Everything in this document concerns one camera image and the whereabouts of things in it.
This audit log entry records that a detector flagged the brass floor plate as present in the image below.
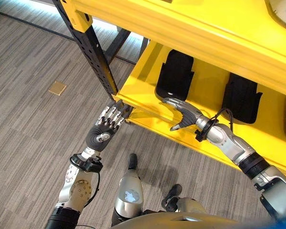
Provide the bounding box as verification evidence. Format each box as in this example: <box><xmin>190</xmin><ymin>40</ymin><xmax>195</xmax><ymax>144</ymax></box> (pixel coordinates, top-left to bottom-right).
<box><xmin>48</xmin><ymin>81</ymin><xmax>68</xmax><ymax>96</ymax></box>

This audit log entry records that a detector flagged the yellow metal shelf board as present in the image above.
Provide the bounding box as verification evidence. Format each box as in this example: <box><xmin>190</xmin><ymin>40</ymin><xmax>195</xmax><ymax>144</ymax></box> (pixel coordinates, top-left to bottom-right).
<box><xmin>60</xmin><ymin>0</ymin><xmax>286</xmax><ymax>99</ymax></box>
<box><xmin>111</xmin><ymin>39</ymin><xmax>286</xmax><ymax>182</ymax></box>

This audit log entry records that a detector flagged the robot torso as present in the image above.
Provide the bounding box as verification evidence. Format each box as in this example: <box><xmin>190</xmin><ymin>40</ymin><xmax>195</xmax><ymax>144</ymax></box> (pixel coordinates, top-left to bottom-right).
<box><xmin>111</xmin><ymin>211</ymin><xmax>286</xmax><ymax>229</ymax></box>

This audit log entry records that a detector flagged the robot right silver leg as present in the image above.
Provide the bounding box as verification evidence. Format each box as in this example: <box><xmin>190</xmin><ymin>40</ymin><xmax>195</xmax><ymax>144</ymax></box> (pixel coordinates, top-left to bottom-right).
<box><xmin>161</xmin><ymin>183</ymin><xmax>207</xmax><ymax>213</ymax></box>

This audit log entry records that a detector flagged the robot right five-finger hand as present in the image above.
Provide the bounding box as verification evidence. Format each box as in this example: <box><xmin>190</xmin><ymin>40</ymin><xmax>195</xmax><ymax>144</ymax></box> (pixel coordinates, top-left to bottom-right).
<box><xmin>162</xmin><ymin>97</ymin><xmax>204</xmax><ymax>132</ymax></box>

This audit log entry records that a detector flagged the robot left silver leg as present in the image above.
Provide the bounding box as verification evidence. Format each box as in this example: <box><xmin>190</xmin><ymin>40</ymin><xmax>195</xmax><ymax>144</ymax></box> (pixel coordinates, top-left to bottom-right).
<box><xmin>111</xmin><ymin>153</ymin><xmax>144</xmax><ymax>227</ymax></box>

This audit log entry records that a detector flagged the white round object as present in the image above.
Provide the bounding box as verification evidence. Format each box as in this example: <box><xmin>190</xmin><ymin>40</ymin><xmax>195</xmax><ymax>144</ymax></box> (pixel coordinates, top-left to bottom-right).
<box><xmin>264</xmin><ymin>0</ymin><xmax>286</xmax><ymax>33</ymax></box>

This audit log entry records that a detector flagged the robot left five-finger hand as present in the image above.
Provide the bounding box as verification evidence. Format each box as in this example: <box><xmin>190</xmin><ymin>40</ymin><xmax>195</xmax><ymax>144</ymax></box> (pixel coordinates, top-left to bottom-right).
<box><xmin>85</xmin><ymin>100</ymin><xmax>132</xmax><ymax>153</ymax></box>

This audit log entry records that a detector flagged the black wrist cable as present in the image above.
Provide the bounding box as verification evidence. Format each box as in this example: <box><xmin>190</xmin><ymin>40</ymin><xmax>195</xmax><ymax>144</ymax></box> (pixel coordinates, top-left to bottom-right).
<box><xmin>206</xmin><ymin>108</ymin><xmax>235</xmax><ymax>133</ymax></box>

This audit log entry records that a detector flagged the black perforated shelf post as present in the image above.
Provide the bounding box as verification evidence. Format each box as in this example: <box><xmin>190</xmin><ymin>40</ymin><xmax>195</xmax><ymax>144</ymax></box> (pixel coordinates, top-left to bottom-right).
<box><xmin>51</xmin><ymin>0</ymin><xmax>120</xmax><ymax>102</ymax></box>

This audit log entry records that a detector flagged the robot silver leg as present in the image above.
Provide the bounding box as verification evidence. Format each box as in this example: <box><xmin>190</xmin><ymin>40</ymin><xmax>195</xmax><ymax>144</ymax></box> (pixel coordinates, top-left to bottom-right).
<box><xmin>111</xmin><ymin>153</ymin><xmax>144</xmax><ymax>227</ymax></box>
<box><xmin>161</xmin><ymin>183</ymin><xmax>207</xmax><ymax>213</ymax></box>

